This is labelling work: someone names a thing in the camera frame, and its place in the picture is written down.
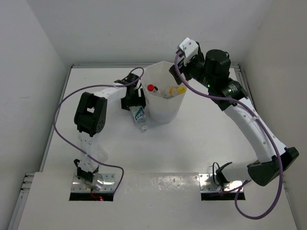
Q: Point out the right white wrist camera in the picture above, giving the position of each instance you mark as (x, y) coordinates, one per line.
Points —
(189, 48)

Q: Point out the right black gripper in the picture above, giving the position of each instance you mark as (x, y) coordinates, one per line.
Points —
(198, 57)

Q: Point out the clear unlabelled plastic bottle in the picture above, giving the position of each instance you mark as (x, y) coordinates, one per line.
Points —
(102, 155)

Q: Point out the red cap plastic bottle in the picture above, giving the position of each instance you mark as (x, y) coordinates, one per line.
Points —
(154, 90)

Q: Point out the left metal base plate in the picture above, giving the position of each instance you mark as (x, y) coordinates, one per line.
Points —
(101, 183)

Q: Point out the yellow cap small bottle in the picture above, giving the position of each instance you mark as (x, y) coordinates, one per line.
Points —
(176, 90)

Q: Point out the black cap small bottle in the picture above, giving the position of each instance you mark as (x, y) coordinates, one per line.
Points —
(164, 94)

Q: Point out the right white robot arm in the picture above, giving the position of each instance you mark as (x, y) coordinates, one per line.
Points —
(212, 71)

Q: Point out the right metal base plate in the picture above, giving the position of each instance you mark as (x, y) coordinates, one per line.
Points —
(208, 186)

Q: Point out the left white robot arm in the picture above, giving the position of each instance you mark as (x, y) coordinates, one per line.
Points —
(90, 119)

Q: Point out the white octagonal plastic bin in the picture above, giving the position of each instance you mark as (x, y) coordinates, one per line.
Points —
(161, 110)

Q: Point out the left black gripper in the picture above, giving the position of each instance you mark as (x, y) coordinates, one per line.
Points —
(138, 101)

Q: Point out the metal base plate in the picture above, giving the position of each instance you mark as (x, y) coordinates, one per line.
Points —
(101, 183)
(208, 186)

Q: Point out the light blue label bottle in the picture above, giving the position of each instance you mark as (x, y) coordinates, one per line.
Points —
(139, 117)

